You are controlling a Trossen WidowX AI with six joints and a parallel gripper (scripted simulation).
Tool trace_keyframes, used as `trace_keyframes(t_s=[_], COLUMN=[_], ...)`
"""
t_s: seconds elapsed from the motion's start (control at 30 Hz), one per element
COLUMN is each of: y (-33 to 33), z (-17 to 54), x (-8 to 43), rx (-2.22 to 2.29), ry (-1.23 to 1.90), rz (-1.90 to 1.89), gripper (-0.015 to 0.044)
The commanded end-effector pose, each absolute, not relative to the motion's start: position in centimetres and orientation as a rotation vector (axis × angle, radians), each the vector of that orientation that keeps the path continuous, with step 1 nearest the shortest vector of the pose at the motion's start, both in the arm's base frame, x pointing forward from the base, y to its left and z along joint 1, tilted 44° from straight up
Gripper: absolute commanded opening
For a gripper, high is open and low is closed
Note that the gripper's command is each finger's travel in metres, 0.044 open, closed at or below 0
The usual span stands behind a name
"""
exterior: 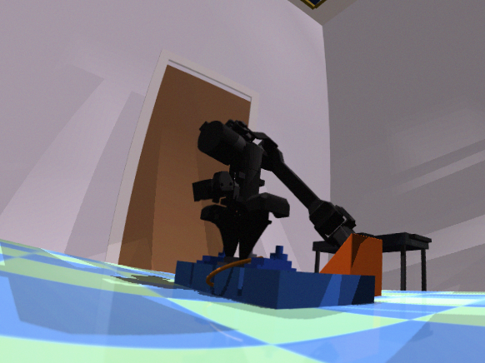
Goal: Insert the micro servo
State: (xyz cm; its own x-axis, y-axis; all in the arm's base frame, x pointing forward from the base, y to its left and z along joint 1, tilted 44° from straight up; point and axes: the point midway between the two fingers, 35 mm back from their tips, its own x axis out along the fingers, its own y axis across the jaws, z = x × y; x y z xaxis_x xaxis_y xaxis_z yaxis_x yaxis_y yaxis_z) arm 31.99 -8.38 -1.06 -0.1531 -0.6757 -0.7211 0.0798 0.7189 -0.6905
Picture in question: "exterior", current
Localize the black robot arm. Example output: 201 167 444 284
192 119 357 249

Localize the black micro servo with orange cable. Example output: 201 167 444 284
206 249 263 286

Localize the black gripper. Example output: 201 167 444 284
200 168 290 261

